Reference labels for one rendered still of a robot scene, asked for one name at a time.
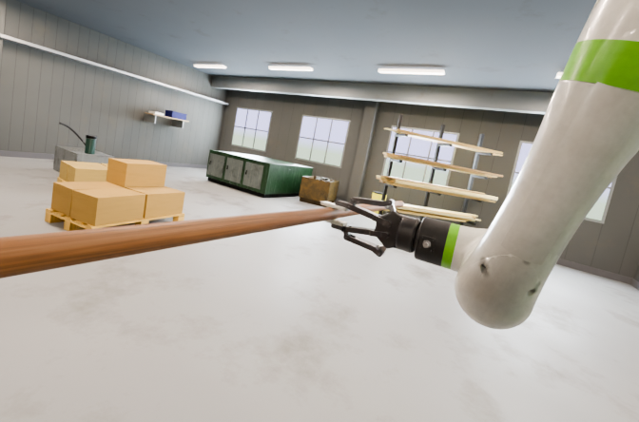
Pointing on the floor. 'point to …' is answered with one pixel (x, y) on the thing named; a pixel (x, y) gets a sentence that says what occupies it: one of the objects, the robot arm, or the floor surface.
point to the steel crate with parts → (318, 190)
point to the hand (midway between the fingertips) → (333, 213)
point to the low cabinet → (256, 174)
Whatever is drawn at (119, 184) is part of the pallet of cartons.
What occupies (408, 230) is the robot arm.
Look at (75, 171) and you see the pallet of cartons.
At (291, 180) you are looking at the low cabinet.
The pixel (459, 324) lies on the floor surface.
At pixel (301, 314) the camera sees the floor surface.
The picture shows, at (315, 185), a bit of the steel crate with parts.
